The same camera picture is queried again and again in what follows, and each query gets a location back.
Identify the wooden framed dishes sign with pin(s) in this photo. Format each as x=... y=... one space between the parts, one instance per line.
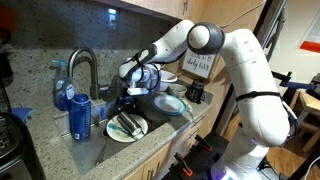
x=200 y=63

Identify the red and white poster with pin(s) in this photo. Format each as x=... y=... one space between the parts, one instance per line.
x=311 y=36

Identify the small beige bowl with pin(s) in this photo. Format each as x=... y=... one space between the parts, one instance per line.
x=178 y=90

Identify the black clamp orange tip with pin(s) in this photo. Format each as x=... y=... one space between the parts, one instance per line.
x=204 y=142
x=184 y=165

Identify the stainless steel tumbler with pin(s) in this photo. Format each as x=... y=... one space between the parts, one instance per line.
x=130 y=125

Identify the wooden lower cabinet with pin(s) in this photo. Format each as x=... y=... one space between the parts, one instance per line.
x=160 y=160

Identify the blue bar clamp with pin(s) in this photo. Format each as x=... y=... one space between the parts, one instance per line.
x=300 y=85

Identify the wooden cabinet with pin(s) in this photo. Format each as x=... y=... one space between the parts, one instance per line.
x=160 y=160
x=160 y=6

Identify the wooden stool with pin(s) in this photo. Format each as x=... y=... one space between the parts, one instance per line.
x=308 y=103

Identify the steel kitchen sink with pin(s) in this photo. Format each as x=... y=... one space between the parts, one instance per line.
x=90 y=150

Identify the black toaster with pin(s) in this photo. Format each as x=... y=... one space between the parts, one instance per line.
x=16 y=150

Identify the pale grey plate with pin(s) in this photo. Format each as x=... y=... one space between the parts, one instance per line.
x=168 y=104

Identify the wooden upper cabinet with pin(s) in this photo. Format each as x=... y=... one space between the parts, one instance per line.
x=160 y=6

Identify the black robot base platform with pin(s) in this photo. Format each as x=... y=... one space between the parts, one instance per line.
x=200 y=160

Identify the blue dish soap bottle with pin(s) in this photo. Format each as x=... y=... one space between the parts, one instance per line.
x=61 y=91

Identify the large white bowl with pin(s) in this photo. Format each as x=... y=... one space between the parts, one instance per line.
x=168 y=80

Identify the curved steel kitchen faucet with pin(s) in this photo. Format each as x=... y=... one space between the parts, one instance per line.
x=95 y=73

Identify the teal plate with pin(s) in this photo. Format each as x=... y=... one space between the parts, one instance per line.
x=185 y=107

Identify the blue plastic water bottle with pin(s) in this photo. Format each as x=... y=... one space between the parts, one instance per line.
x=80 y=116

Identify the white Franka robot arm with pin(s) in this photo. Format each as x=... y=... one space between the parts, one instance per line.
x=253 y=83

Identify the white dirty dinner plate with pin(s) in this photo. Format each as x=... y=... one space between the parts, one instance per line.
x=115 y=133

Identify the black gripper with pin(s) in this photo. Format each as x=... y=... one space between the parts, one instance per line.
x=126 y=100

